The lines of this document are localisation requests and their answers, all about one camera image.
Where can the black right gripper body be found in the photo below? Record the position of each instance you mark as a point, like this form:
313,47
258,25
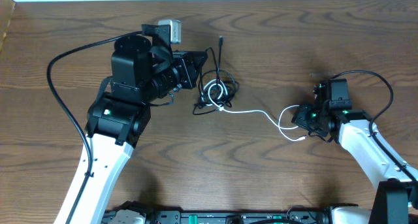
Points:
308,117

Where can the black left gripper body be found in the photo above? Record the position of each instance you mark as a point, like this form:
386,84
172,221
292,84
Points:
165,81

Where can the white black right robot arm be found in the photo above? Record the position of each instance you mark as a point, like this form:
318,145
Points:
393,178

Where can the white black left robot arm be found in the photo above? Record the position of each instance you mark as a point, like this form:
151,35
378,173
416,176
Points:
144,68

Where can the wooden side panel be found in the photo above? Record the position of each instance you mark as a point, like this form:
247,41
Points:
6,12

